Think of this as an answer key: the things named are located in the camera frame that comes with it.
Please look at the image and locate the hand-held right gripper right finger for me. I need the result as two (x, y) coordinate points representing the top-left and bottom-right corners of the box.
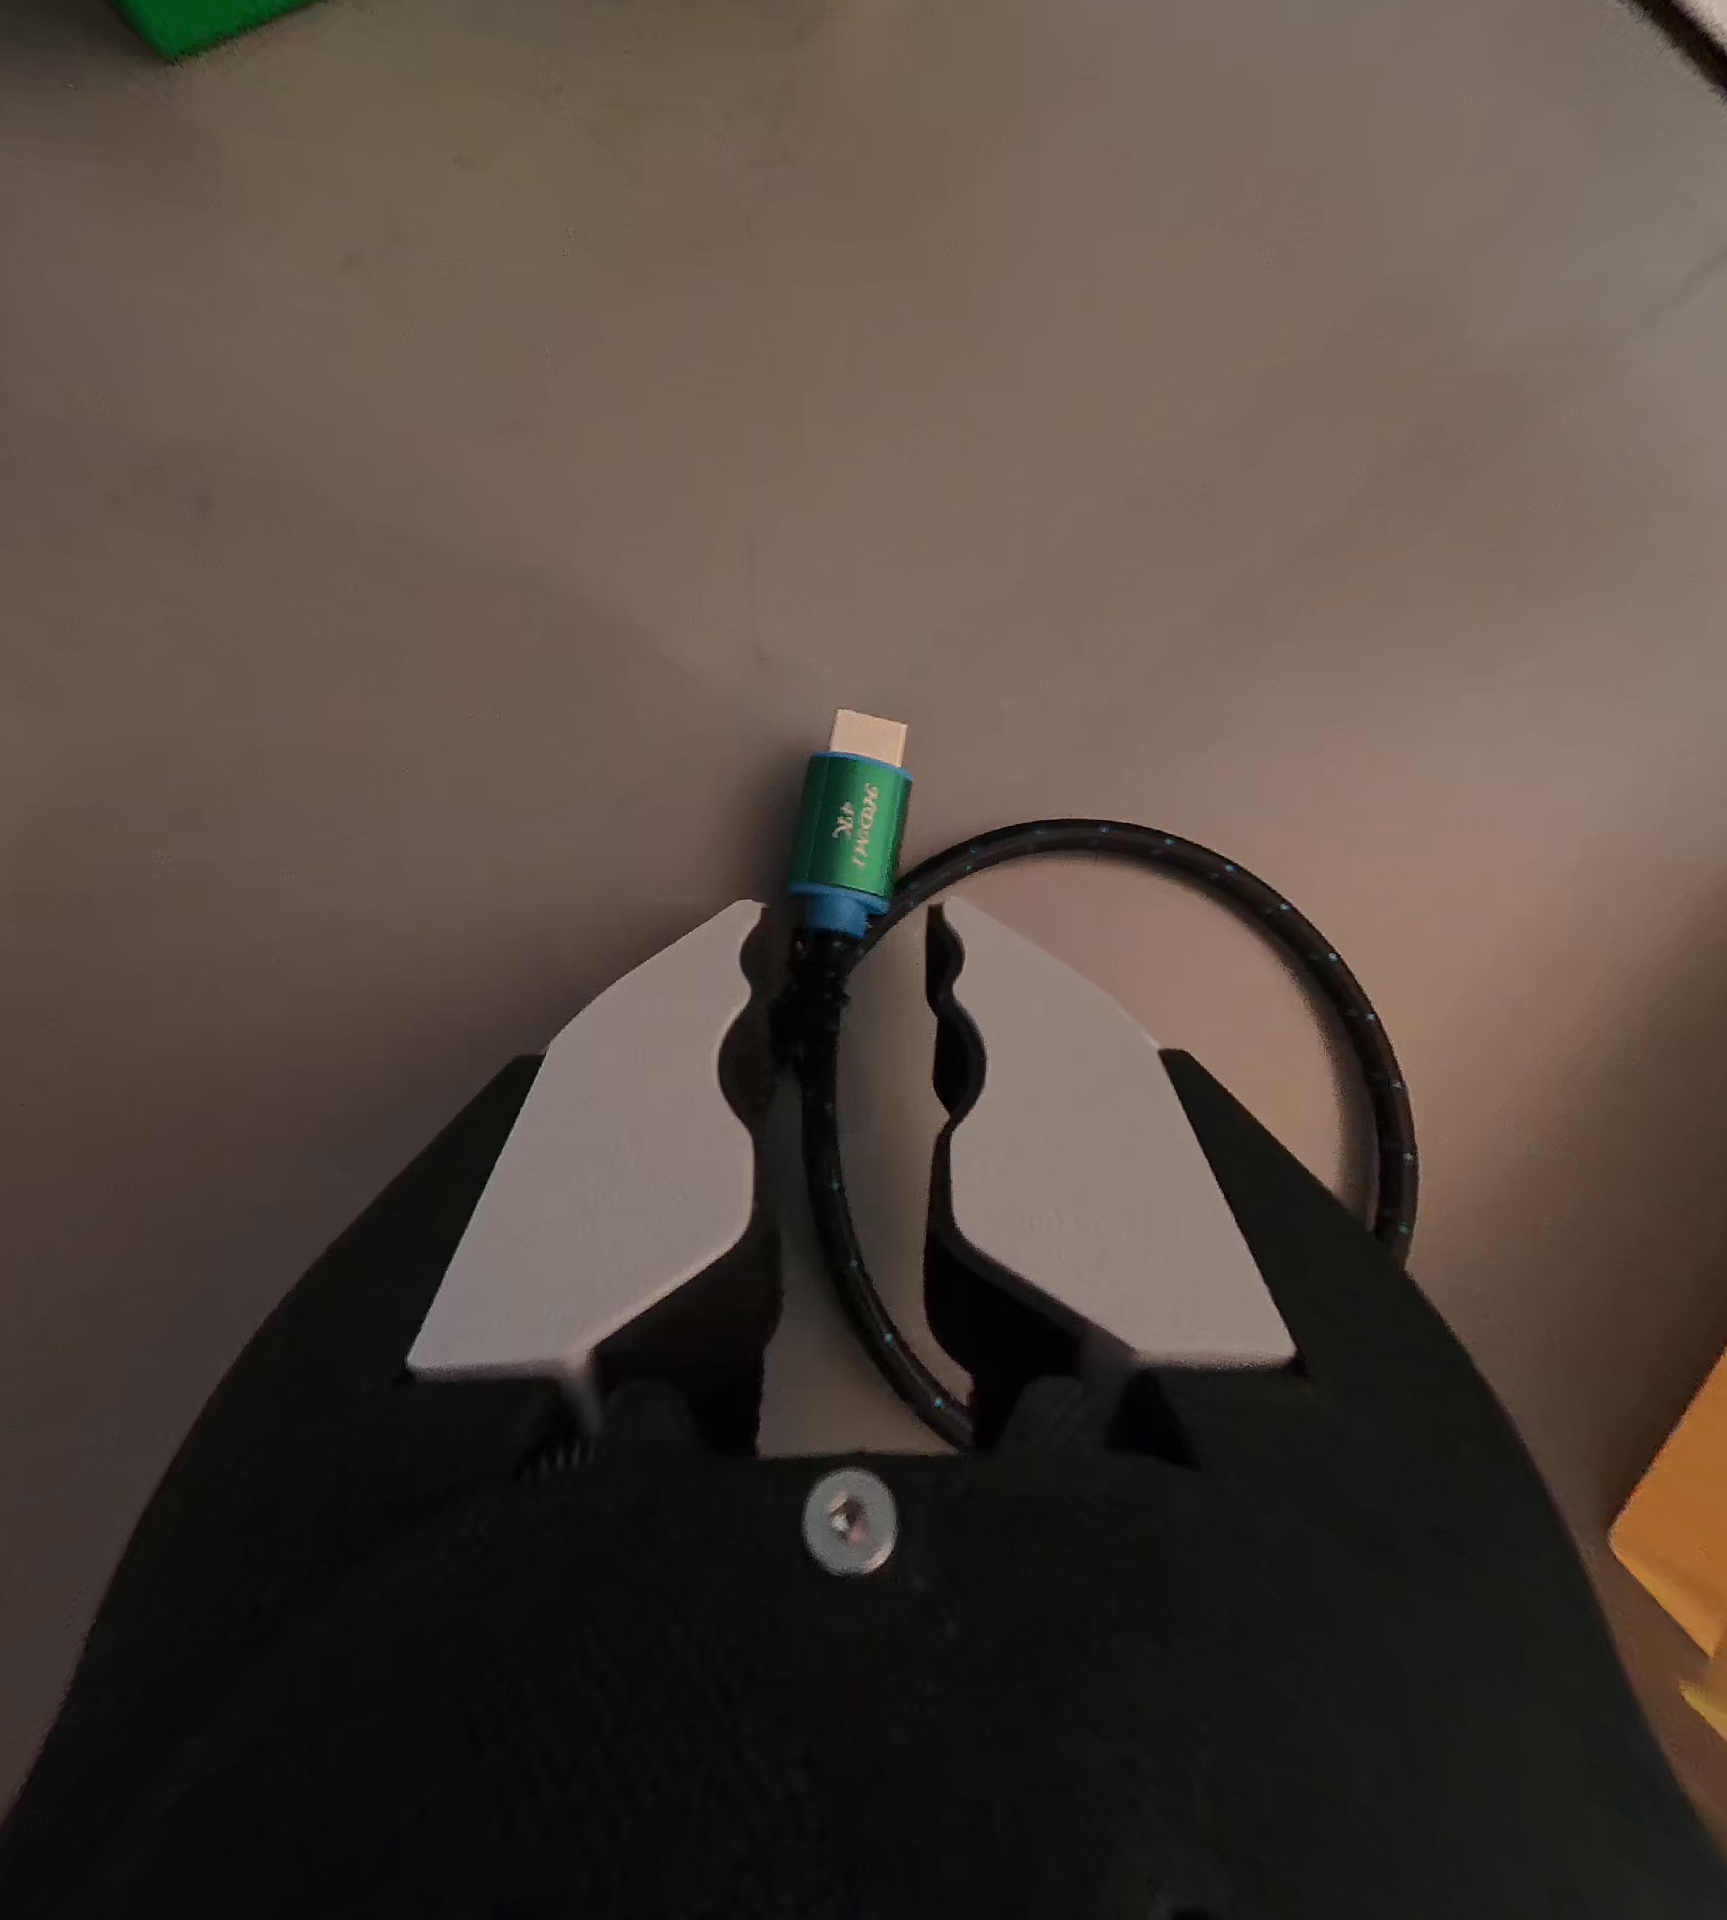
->
(925, 896), (1304, 1381)

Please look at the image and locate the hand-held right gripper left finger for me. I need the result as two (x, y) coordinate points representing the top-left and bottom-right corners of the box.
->
(407, 899), (789, 1386)

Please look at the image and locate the black braided cable green plug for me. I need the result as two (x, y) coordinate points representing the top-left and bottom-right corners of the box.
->
(756, 706), (1427, 1444)

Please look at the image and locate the green plastic bin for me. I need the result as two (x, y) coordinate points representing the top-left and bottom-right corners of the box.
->
(107, 0), (332, 59)

